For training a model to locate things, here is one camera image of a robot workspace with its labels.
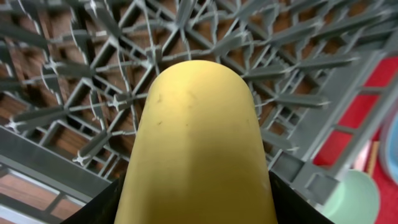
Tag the green saucer bowl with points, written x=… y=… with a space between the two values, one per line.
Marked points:
x=354 y=199

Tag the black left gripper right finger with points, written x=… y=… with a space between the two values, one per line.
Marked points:
x=290 y=207

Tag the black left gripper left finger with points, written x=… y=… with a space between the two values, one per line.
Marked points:
x=103 y=208

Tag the wooden chopstick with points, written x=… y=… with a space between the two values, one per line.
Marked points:
x=372 y=159

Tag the red plastic tray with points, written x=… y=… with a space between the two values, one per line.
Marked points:
x=353 y=117

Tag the light blue plate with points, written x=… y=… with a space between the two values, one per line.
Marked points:
x=388 y=147

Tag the grey dishwasher rack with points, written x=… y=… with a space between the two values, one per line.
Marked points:
x=75 y=76

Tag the white plastic fork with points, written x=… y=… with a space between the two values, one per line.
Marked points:
x=362 y=158

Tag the yellow plastic cup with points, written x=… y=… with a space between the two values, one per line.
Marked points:
x=198 y=155

